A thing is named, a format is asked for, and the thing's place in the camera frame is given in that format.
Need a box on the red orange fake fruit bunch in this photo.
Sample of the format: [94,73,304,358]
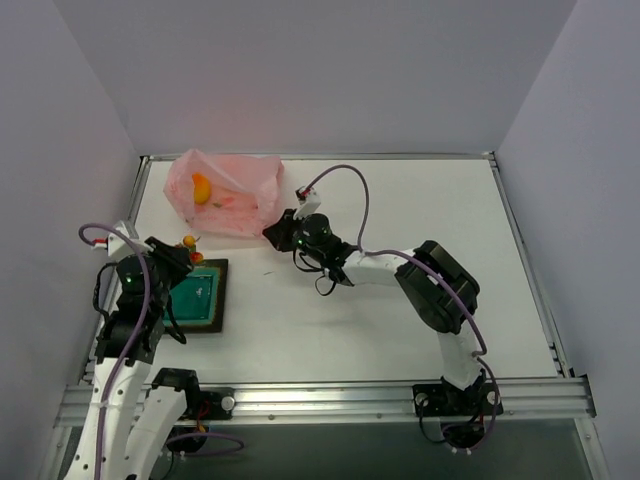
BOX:
[176,235,204,265]

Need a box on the pink plastic bag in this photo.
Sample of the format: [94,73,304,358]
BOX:
[163,149,284,238]

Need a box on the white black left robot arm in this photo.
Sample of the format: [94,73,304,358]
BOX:
[66,230,199,479]

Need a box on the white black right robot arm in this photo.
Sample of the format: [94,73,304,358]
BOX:
[263,209,486,391]

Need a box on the green square ceramic plate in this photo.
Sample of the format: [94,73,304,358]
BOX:
[171,259,229,335]

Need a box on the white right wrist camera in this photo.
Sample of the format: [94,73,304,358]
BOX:
[293,187,321,220]

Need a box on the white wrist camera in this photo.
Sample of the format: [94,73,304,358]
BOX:
[91,220,139,259]
[293,187,321,220]

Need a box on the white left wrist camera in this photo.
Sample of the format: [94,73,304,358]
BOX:
[91,220,139,259]

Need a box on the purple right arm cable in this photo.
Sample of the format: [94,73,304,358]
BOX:
[307,164,501,446]

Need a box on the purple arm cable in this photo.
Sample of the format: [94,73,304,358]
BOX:
[78,222,245,480]
[307,164,501,446]

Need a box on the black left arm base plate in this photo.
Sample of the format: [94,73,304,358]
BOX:
[193,387,236,421]

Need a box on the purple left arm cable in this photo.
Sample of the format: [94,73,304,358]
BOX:
[78,222,245,480]

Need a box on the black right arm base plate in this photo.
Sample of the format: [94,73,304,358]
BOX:
[412,381,504,417]

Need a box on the aluminium front rail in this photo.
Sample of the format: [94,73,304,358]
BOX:
[53,377,597,429]

